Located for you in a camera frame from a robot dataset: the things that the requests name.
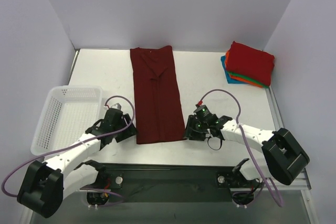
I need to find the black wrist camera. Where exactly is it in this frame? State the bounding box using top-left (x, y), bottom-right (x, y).
top-left (194, 105), bottom-right (218, 123)
top-left (104, 103), bottom-right (123, 125)

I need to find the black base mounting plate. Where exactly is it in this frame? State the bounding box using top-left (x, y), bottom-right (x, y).
top-left (86, 163), bottom-right (261, 206)

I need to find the folded blue t-shirt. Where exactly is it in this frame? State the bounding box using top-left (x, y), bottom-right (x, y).
top-left (220, 55), bottom-right (245, 84)

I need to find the white plastic basket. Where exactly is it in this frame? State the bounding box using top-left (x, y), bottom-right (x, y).
top-left (30, 86), bottom-right (103, 156)

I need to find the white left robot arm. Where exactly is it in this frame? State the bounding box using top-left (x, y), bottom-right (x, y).
top-left (16, 108), bottom-right (137, 218)

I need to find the dark maroon t-shirt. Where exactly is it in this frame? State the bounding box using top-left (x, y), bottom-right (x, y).
top-left (130, 46), bottom-right (185, 145)

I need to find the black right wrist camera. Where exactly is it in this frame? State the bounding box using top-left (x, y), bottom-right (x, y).
top-left (194, 105), bottom-right (218, 123)

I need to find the folded green t-shirt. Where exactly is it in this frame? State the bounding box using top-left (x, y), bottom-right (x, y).
top-left (228, 72), bottom-right (269, 88)

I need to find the folded orange t-shirt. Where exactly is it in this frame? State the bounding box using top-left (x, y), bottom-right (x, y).
top-left (221, 50), bottom-right (268, 88)

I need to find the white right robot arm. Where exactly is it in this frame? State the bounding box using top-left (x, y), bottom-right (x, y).
top-left (184, 114), bottom-right (310, 185)

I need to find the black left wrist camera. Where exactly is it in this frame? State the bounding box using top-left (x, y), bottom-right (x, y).
top-left (104, 103), bottom-right (123, 125)

